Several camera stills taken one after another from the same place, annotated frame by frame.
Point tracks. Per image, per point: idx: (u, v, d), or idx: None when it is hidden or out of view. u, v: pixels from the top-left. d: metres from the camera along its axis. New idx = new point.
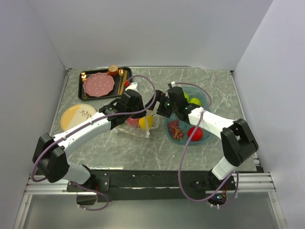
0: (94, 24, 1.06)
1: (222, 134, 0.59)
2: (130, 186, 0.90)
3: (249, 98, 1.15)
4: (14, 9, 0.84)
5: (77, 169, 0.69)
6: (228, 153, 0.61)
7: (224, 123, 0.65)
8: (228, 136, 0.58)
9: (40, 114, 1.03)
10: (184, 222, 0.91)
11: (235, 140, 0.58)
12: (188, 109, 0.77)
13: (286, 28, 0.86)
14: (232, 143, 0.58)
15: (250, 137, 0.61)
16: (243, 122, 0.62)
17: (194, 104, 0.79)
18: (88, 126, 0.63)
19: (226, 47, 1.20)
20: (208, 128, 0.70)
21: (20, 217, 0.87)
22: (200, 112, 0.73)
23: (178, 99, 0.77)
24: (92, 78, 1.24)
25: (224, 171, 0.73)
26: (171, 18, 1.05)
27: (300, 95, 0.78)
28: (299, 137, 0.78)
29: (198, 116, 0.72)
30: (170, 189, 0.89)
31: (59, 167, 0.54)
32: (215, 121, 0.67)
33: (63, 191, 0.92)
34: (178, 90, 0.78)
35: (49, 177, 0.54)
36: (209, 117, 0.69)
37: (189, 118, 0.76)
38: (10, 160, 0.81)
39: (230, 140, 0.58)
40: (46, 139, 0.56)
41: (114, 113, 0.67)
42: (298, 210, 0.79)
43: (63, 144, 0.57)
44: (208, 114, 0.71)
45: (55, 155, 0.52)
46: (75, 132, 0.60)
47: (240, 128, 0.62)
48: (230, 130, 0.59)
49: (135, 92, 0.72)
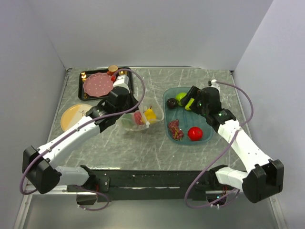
0: (94, 24, 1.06)
1: (253, 172, 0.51)
2: (130, 186, 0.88)
3: (249, 98, 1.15)
4: (14, 9, 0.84)
5: (73, 173, 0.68)
6: (249, 188, 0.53)
7: (259, 157, 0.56)
8: (259, 179, 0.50)
9: (40, 114, 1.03)
10: (184, 222, 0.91)
11: (263, 183, 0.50)
12: (221, 117, 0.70)
13: (286, 28, 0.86)
14: (259, 186, 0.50)
15: (279, 181, 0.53)
16: (281, 167, 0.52)
17: (230, 113, 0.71)
18: (75, 133, 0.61)
19: (227, 47, 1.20)
20: (238, 151, 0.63)
21: (20, 217, 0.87)
22: (236, 129, 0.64)
23: (212, 102, 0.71)
24: (92, 78, 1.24)
25: (229, 180, 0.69)
26: (171, 18, 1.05)
27: (300, 95, 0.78)
28: (299, 137, 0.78)
29: (231, 133, 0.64)
30: (170, 189, 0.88)
31: (48, 179, 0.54)
32: (249, 151, 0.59)
33: (63, 191, 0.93)
34: (216, 92, 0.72)
35: (40, 190, 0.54)
36: (244, 143, 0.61)
37: (219, 128, 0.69)
38: (10, 160, 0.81)
39: (259, 183, 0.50)
40: (31, 152, 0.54)
41: (101, 116, 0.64)
42: (298, 209, 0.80)
43: (48, 156, 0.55)
44: (245, 137, 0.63)
45: (41, 169, 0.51)
46: (60, 142, 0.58)
47: (274, 169, 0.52)
48: (263, 171, 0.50)
49: (123, 88, 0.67)
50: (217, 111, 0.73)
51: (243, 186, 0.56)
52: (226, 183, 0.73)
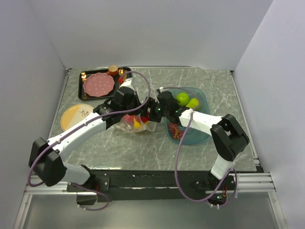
0: (94, 25, 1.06)
1: (212, 130, 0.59)
2: (130, 186, 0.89)
3: (250, 98, 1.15)
4: (14, 10, 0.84)
5: (76, 170, 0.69)
6: (221, 149, 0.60)
7: (213, 120, 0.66)
8: (218, 131, 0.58)
9: (40, 114, 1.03)
10: (184, 221, 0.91)
11: (225, 135, 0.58)
12: (178, 112, 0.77)
13: (287, 28, 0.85)
14: (223, 138, 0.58)
15: (240, 131, 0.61)
16: (231, 117, 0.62)
17: (185, 106, 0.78)
18: (83, 127, 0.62)
19: (227, 47, 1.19)
20: (199, 127, 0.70)
21: (21, 217, 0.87)
22: (190, 112, 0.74)
23: (168, 103, 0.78)
24: (92, 78, 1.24)
25: (221, 168, 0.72)
26: (171, 18, 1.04)
27: (301, 95, 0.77)
28: (298, 137, 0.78)
29: (188, 117, 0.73)
30: (170, 189, 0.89)
31: (55, 171, 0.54)
32: (205, 119, 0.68)
33: (63, 191, 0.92)
34: (167, 94, 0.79)
35: (47, 182, 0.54)
36: (199, 116, 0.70)
37: (181, 122, 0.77)
38: (11, 160, 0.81)
39: (220, 135, 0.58)
40: (41, 143, 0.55)
41: (109, 112, 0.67)
42: (298, 209, 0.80)
43: (57, 147, 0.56)
44: (198, 114, 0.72)
45: (51, 160, 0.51)
46: (70, 134, 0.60)
47: (229, 122, 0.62)
48: (218, 125, 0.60)
49: (129, 89, 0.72)
50: (174, 109, 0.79)
51: (218, 152, 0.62)
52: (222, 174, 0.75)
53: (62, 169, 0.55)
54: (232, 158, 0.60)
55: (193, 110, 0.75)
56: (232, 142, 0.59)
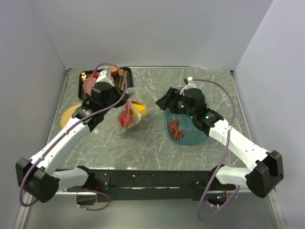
0: (94, 25, 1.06)
1: (257, 170, 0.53)
2: (130, 186, 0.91)
3: (250, 98, 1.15)
4: (14, 10, 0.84)
5: (72, 175, 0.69)
6: (254, 186, 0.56)
7: (257, 152, 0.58)
8: (263, 175, 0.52)
9: (40, 114, 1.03)
10: (184, 221, 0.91)
11: (268, 179, 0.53)
12: (208, 119, 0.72)
13: (287, 28, 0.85)
14: (265, 182, 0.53)
15: (280, 171, 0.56)
16: (279, 157, 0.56)
17: (217, 114, 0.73)
18: (65, 137, 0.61)
19: (226, 47, 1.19)
20: (235, 150, 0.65)
21: (20, 217, 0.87)
22: (227, 129, 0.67)
23: (197, 106, 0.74)
24: (92, 78, 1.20)
25: (232, 181, 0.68)
26: (171, 18, 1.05)
27: (300, 95, 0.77)
28: (299, 137, 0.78)
29: (223, 133, 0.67)
30: (170, 189, 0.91)
31: (46, 187, 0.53)
32: (246, 149, 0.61)
33: (63, 191, 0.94)
34: (198, 95, 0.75)
35: (42, 198, 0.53)
36: (240, 141, 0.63)
37: (210, 131, 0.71)
38: (11, 160, 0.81)
39: (264, 179, 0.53)
40: (24, 163, 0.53)
41: (88, 115, 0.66)
42: (298, 209, 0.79)
43: (42, 164, 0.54)
44: (238, 135, 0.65)
45: (38, 178, 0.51)
46: (52, 148, 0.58)
47: (274, 161, 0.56)
48: (266, 166, 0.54)
49: (105, 85, 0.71)
50: (204, 114, 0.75)
51: (249, 184, 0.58)
52: (228, 182, 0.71)
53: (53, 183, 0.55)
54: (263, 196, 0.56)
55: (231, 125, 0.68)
56: (270, 183, 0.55)
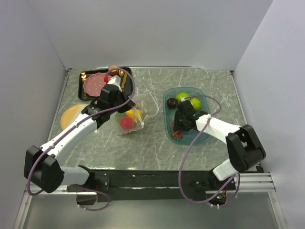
0: (94, 25, 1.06)
1: (227, 138, 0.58)
2: (130, 186, 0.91)
3: (249, 98, 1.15)
4: (14, 11, 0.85)
5: (74, 171, 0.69)
6: (234, 160, 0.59)
7: (230, 128, 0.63)
8: (233, 141, 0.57)
9: (40, 114, 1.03)
10: (184, 221, 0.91)
11: (240, 145, 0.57)
12: (196, 116, 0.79)
13: (286, 28, 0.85)
14: (237, 148, 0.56)
15: (258, 143, 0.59)
16: (250, 129, 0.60)
17: (203, 111, 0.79)
18: (74, 129, 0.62)
19: (227, 47, 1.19)
20: (214, 133, 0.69)
21: (20, 218, 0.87)
22: (208, 117, 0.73)
23: (185, 108, 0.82)
24: (92, 78, 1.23)
25: (225, 171, 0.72)
26: (170, 19, 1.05)
27: (300, 95, 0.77)
28: (298, 138, 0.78)
29: (204, 121, 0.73)
30: (170, 189, 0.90)
31: (53, 176, 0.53)
32: (221, 127, 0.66)
33: (63, 191, 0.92)
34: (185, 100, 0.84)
35: (47, 188, 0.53)
36: (216, 124, 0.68)
37: (197, 125, 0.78)
38: (11, 160, 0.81)
39: (235, 144, 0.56)
40: (35, 150, 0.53)
41: (97, 112, 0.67)
42: (298, 210, 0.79)
43: (52, 152, 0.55)
44: (215, 120, 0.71)
45: (48, 165, 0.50)
46: (63, 138, 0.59)
47: (247, 133, 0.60)
48: (235, 134, 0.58)
49: (115, 86, 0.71)
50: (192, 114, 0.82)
51: (230, 161, 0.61)
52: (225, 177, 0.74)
53: (60, 173, 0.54)
54: (243, 171, 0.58)
55: (211, 115, 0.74)
56: (246, 152, 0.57)
